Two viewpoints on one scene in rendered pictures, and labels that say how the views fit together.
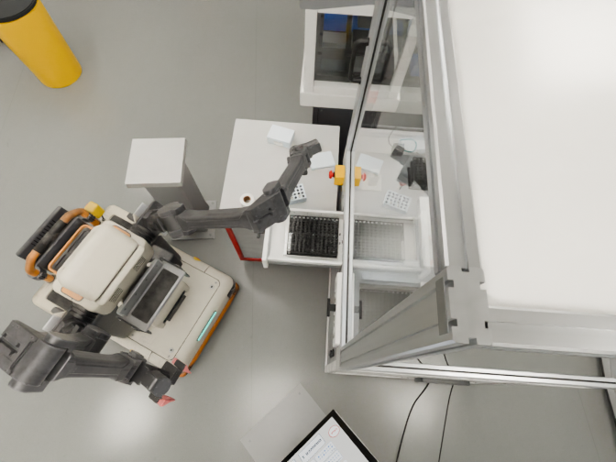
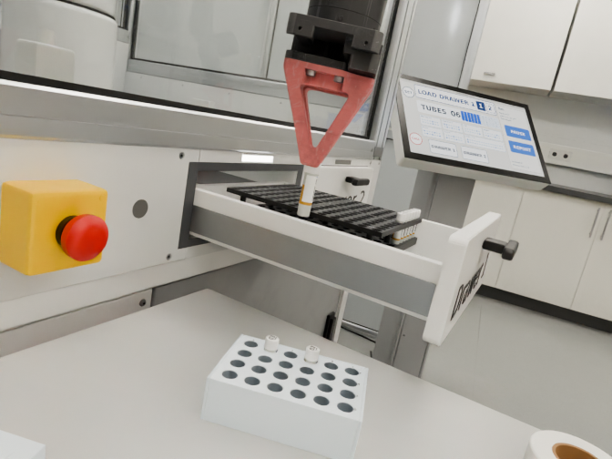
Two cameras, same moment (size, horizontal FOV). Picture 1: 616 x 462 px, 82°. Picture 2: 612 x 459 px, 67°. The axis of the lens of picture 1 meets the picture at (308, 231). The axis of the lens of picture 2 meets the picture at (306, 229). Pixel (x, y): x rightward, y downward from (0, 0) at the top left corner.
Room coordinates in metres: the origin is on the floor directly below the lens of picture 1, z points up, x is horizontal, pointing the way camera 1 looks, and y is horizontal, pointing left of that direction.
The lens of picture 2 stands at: (1.18, 0.23, 1.00)
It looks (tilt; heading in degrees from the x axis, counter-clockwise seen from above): 13 degrees down; 206
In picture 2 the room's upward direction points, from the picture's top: 11 degrees clockwise
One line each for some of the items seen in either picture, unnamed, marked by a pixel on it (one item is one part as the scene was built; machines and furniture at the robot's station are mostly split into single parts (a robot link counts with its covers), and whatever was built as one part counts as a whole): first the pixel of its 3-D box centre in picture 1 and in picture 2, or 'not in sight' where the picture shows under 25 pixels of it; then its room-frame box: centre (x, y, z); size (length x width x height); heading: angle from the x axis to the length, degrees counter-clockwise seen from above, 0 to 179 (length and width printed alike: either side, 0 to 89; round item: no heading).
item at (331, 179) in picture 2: (336, 309); (341, 192); (0.28, -0.14, 0.87); 0.29 x 0.02 x 0.11; 0
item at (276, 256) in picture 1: (314, 237); (318, 227); (0.59, -0.03, 0.86); 0.40 x 0.26 x 0.06; 90
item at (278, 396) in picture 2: (292, 194); (290, 392); (0.85, 0.09, 0.78); 0.12 x 0.08 x 0.04; 108
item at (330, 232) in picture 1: (313, 236); (324, 225); (0.59, -0.02, 0.87); 0.22 x 0.18 x 0.06; 90
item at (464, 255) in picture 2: (268, 233); (469, 265); (0.60, 0.18, 0.87); 0.29 x 0.02 x 0.11; 0
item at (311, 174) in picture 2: not in sight; (308, 188); (0.84, 0.06, 0.95); 0.01 x 0.01 x 0.05
